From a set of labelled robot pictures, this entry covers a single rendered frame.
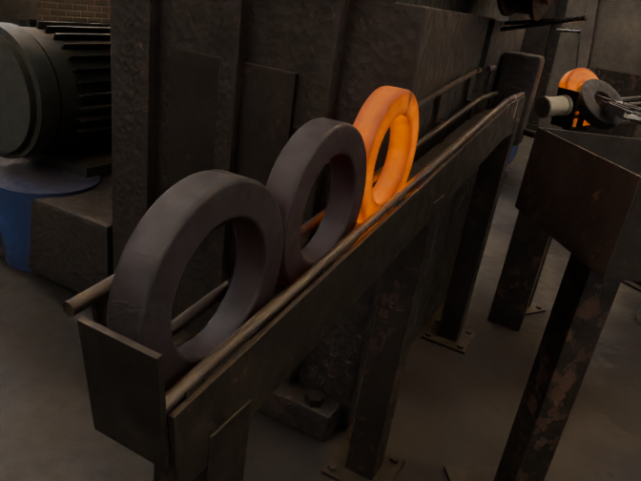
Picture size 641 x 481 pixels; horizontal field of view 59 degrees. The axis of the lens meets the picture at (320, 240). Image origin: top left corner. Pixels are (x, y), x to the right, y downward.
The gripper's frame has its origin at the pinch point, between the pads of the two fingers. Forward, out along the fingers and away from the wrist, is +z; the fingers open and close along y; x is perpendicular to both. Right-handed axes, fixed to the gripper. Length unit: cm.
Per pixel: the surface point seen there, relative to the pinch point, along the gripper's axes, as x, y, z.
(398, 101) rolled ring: 11, -106, -49
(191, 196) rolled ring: 9, -137, -70
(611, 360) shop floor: -68, 3, -33
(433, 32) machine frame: 16, -84, -24
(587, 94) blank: 1.7, -5.2, 1.8
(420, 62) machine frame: 11, -87, -27
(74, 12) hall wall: -94, -72, 709
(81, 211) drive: -47, -134, 42
